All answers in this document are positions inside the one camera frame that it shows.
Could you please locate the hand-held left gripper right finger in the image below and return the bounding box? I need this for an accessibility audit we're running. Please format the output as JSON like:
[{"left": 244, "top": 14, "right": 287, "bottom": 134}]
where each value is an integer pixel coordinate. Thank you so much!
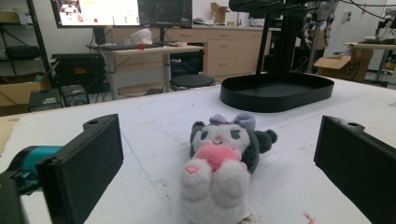
[{"left": 313, "top": 115, "right": 396, "bottom": 224}]

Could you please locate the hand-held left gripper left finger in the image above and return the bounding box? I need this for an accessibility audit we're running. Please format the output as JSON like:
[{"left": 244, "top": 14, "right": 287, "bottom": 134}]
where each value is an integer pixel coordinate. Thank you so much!
[{"left": 35, "top": 113, "right": 125, "bottom": 224}]

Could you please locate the black rack with oval tray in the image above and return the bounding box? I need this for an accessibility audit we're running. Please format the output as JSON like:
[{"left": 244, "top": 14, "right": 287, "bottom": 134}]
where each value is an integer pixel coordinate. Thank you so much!
[{"left": 219, "top": 0, "right": 335, "bottom": 114}]

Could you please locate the grey white plush toy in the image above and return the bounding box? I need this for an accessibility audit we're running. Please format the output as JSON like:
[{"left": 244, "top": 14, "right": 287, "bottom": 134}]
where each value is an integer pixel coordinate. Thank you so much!
[{"left": 179, "top": 111, "right": 278, "bottom": 224}]

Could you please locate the grey power supply unit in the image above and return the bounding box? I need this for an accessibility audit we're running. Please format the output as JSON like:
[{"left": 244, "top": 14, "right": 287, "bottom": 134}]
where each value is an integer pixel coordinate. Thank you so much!
[
  {"left": 60, "top": 83, "right": 91, "bottom": 107},
  {"left": 28, "top": 89, "right": 63, "bottom": 113}
]

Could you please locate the black computer tower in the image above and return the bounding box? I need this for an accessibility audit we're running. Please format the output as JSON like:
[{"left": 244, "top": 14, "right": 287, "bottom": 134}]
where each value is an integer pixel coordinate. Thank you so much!
[{"left": 50, "top": 52, "right": 106, "bottom": 94}]

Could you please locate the large cardboard box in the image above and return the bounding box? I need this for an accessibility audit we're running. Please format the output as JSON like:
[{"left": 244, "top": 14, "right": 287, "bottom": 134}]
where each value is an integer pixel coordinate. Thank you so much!
[{"left": 0, "top": 73, "right": 52, "bottom": 108}]

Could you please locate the open cardboard box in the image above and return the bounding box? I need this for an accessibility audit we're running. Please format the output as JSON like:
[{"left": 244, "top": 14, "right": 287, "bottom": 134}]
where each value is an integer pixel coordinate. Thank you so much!
[{"left": 313, "top": 48, "right": 375, "bottom": 83}]

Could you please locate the black keyboard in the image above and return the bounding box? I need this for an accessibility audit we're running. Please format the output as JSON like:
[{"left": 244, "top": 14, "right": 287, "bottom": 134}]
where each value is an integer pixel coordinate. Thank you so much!
[{"left": 99, "top": 42, "right": 160, "bottom": 51}]

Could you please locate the grey metal stand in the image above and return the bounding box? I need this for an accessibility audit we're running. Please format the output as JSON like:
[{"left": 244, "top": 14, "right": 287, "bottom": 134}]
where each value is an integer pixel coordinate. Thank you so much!
[{"left": 306, "top": 21, "right": 325, "bottom": 74}]

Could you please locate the black bag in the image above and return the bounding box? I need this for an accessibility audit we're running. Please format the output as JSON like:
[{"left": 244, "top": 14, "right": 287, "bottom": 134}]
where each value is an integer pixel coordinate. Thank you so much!
[{"left": 4, "top": 45, "right": 41, "bottom": 62}]

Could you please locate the black metal shelf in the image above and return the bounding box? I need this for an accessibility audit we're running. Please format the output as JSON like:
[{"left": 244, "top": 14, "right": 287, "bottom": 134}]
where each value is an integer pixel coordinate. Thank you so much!
[{"left": 0, "top": 0, "right": 55, "bottom": 90}]

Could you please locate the light wooden desk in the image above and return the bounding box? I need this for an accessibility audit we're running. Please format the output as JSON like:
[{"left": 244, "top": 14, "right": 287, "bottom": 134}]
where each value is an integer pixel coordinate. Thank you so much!
[{"left": 86, "top": 44, "right": 205, "bottom": 101}]

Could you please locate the black round stool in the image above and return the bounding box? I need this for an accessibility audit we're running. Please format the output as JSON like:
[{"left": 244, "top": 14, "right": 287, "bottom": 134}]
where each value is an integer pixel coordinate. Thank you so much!
[{"left": 169, "top": 74, "right": 217, "bottom": 91}]

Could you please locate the white crumpled object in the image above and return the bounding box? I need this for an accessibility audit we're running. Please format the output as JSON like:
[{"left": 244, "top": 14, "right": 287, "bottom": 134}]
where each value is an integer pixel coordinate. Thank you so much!
[{"left": 130, "top": 28, "right": 154, "bottom": 45}]

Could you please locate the bright computer monitor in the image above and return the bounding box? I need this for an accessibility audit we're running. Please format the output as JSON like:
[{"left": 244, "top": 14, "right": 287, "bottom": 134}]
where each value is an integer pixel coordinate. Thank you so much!
[{"left": 49, "top": 0, "right": 141, "bottom": 29}]

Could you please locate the wooden cabinet row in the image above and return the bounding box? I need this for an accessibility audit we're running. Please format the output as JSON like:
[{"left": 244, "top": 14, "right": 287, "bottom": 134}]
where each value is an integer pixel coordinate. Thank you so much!
[{"left": 106, "top": 24, "right": 283, "bottom": 82}]

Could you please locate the dark computer monitor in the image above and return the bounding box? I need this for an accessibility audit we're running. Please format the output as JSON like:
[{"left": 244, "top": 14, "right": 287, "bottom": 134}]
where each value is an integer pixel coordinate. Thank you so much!
[{"left": 137, "top": 0, "right": 193, "bottom": 30}]

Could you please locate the small cardboard box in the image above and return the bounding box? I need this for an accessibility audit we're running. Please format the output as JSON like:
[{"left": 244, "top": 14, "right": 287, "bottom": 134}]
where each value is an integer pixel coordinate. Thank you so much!
[{"left": 209, "top": 2, "right": 232, "bottom": 25}]

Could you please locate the black metal frame post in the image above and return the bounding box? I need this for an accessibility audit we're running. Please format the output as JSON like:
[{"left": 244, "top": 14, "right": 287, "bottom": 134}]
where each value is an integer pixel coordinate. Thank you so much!
[{"left": 275, "top": 13, "right": 304, "bottom": 74}]

